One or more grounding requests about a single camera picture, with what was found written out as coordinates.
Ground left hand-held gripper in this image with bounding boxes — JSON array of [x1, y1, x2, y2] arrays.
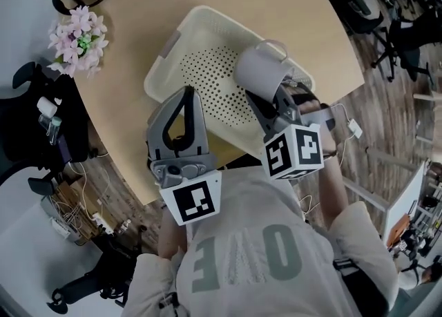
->
[[144, 86, 223, 228]]

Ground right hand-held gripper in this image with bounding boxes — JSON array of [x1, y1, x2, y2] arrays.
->
[[244, 85, 336, 182]]

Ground white ceramic mug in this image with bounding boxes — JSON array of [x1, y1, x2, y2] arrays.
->
[[233, 39, 295, 102]]

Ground cream perforated plastic basket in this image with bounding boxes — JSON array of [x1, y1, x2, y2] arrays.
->
[[142, 5, 318, 169]]

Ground person's left forearm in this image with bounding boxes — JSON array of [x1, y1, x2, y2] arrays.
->
[[157, 209, 190, 260]]

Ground person's right forearm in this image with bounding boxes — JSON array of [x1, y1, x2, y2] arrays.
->
[[315, 128, 350, 231]]

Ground cardboard box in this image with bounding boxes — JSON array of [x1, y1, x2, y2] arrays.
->
[[50, 176, 105, 241]]

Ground grey network switch with cables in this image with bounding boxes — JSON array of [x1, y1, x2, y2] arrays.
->
[[40, 195, 83, 244]]

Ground person's right hand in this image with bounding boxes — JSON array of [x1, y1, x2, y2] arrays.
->
[[298, 98, 323, 115]]

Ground white power adapter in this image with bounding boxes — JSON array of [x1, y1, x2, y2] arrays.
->
[[346, 119, 364, 140]]

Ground purple phone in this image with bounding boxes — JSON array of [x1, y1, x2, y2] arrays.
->
[[56, 133, 76, 164]]

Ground white power strip black plugs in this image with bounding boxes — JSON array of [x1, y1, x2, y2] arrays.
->
[[90, 213, 115, 236]]

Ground small clear bottle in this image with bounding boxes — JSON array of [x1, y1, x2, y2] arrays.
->
[[38, 114, 64, 144]]

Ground small white bottle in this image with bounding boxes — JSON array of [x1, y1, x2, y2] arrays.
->
[[36, 95, 59, 119]]

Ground pink artificial flower pot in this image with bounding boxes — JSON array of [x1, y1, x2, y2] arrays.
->
[[46, 5, 111, 79]]

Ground black mesh office chair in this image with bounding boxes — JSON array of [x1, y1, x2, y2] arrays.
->
[[46, 231, 167, 314], [0, 61, 102, 200]]

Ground person's grey printed shirt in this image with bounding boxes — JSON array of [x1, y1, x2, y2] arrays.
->
[[119, 164, 402, 317]]

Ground white desk grey legs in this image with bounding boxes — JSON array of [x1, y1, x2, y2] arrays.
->
[[340, 148, 442, 251]]

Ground black shoulder strap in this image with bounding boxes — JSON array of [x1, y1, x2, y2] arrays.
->
[[332, 258, 392, 317]]

